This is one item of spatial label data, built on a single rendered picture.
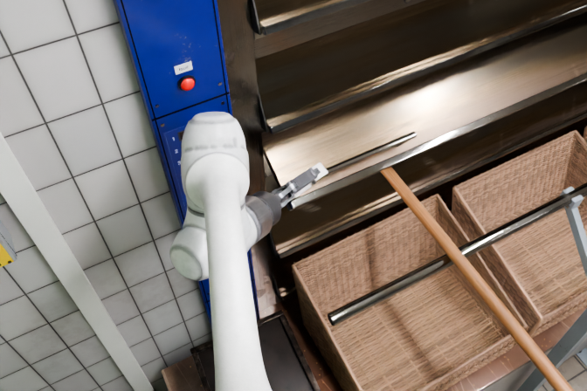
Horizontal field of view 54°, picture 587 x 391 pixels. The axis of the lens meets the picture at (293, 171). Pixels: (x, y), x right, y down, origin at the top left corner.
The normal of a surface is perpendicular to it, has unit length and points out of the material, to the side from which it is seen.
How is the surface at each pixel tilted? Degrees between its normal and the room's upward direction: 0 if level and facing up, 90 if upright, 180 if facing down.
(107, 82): 90
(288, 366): 0
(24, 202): 90
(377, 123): 30
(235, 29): 90
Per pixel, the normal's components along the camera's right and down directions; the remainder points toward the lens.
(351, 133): 0.22, -0.21
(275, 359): -0.01, -0.63
